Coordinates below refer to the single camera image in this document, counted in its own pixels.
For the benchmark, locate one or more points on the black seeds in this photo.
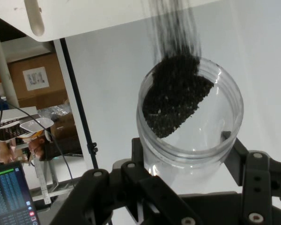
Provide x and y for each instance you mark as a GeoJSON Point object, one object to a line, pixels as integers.
{"type": "Point", "coordinates": [175, 93]}

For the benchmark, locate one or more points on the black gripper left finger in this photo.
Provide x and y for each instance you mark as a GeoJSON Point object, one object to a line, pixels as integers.
{"type": "Point", "coordinates": [103, 199]}

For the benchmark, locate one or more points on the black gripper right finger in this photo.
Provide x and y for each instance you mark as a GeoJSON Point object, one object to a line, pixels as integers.
{"type": "Point", "coordinates": [257, 187]}

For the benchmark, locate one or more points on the clear plastic jar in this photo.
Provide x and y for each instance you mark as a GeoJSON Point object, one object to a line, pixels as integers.
{"type": "Point", "coordinates": [201, 140]}

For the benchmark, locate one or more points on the white flat device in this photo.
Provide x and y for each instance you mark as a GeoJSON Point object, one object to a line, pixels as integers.
{"type": "Point", "coordinates": [36, 124]}

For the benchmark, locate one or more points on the perforated metal bracket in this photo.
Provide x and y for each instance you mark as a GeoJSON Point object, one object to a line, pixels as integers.
{"type": "Point", "coordinates": [43, 182]}

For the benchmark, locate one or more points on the black tripod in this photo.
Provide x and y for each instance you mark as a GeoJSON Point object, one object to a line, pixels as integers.
{"type": "Point", "coordinates": [77, 93]}

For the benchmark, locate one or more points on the brown cardboard box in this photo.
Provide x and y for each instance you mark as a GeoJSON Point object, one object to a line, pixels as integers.
{"type": "Point", "coordinates": [56, 77]}

